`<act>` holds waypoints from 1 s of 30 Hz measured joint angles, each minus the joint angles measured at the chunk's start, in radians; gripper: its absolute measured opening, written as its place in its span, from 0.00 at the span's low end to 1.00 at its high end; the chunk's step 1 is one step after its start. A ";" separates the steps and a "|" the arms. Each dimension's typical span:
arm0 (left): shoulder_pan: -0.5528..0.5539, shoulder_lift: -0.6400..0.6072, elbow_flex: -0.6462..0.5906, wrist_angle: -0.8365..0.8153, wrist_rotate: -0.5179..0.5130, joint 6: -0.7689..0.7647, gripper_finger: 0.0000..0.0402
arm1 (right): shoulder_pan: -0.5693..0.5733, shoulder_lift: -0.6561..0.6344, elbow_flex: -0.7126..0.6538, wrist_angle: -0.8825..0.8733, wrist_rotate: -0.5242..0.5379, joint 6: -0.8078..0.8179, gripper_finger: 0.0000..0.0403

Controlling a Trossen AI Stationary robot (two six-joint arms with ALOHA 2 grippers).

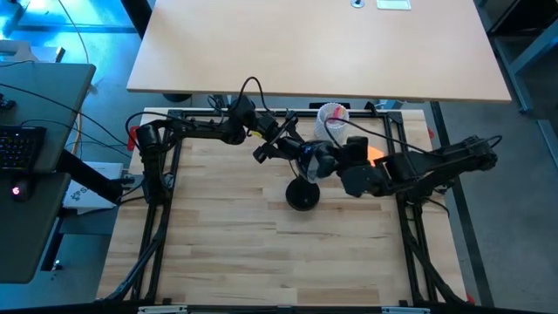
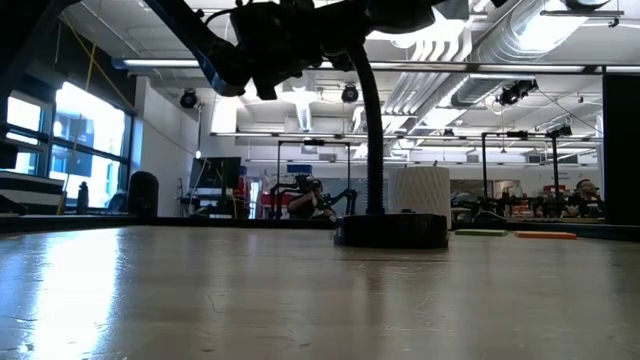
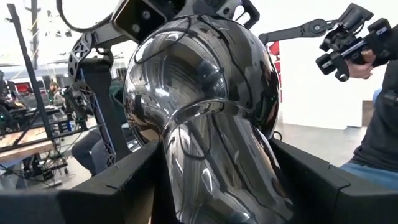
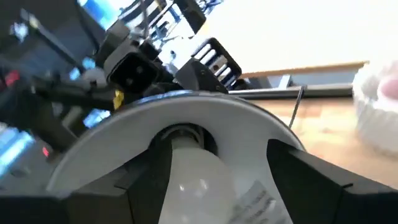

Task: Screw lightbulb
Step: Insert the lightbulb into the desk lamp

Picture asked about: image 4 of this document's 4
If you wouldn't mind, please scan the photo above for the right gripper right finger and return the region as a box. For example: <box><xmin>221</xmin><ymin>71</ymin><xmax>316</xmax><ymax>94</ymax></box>
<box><xmin>266</xmin><ymin>138</ymin><xmax>398</xmax><ymax>224</ymax></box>

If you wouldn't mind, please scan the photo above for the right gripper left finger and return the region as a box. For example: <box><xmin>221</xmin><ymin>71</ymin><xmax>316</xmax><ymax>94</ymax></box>
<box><xmin>0</xmin><ymin>136</ymin><xmax>174</xmax><ymax>224</ymax></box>

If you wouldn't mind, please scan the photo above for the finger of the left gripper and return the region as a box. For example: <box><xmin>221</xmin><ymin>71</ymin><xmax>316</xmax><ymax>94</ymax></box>
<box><xmin>175</xmin><ymin>58</ymin><xmax>229</xmax><ymax>94</ymax></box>

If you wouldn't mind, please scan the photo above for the white lightbulb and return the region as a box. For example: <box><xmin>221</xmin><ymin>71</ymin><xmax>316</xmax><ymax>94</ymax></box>
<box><xmin>157</xmin><ymin>136</ymin><xmax>242</xmax><ymax>224</ymax></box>

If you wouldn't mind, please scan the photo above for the white textured pen cup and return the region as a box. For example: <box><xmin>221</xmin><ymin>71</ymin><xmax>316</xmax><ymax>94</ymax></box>
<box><xmin>352</xmin><ymin>60</ymin><xmax>398</xmax><ymax>157</ymax></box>

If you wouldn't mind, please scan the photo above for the beige wooden desk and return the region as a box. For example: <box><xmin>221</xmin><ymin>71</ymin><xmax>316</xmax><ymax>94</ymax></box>
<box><xmin>240</xmin><ymin>60</ymin><xmax>370</xmax><ymax>79</ymax></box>

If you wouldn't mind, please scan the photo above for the black lamp cable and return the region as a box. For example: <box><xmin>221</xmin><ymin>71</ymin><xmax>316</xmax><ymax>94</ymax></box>
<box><xmin>288</xmin><ymin>85</ymin><xmax>308</xmax><ymax>130</ymax></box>

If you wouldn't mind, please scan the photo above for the black aluminium rig frame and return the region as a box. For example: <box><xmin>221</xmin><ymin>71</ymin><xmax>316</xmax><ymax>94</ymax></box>
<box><xmin>228</xmin><ymin>83</ymin><xmax>356</xmax><ymax>101</ymax></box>

